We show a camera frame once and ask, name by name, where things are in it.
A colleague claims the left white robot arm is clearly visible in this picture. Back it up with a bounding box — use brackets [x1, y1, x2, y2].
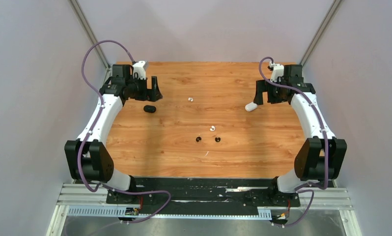
[64, 60, 163, 203]

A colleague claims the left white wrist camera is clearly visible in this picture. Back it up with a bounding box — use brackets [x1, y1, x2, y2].
[132, 60, 149, 80]

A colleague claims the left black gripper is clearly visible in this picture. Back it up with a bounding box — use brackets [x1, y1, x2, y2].
[126, 75, 163, 102]

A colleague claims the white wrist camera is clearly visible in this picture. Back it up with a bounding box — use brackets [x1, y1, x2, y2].
[268, 61, 284, 83]
[132, 60, 149, 80]

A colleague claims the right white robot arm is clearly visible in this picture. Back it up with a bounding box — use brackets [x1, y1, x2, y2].
[245, 61, 347, 205]

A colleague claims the black earbud charging case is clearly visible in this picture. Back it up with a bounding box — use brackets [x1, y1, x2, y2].
[143, 105, 157, 113]

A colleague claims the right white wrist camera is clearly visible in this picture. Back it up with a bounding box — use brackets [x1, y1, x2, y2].
[268, 61, 284, 83]

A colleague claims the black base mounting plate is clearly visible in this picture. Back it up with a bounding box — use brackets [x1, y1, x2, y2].
[106, 177, 300, 216]

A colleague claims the grey slotted cable duct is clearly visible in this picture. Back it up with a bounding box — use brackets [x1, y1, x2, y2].
[67, 206, 272, 220]

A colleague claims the aluminium frame rail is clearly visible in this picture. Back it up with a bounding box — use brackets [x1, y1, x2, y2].
[47, 184, 362, 236]

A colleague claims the white earbud charging case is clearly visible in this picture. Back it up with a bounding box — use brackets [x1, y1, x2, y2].
[245, 102, 258, 112]

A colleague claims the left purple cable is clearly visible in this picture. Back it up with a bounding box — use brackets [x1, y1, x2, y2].
[77, 39, 172, 225]

